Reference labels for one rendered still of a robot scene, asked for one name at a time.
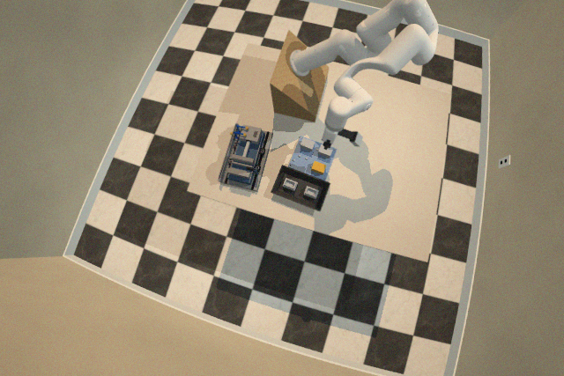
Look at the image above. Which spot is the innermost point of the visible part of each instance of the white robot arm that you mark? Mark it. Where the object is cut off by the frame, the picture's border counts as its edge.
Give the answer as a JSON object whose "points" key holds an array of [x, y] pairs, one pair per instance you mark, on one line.
{"points": [[415, 42]]}

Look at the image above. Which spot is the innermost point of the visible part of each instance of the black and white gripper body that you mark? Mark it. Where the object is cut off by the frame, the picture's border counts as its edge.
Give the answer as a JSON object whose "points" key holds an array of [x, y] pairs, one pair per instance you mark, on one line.
{"points": [[330, 135]]}

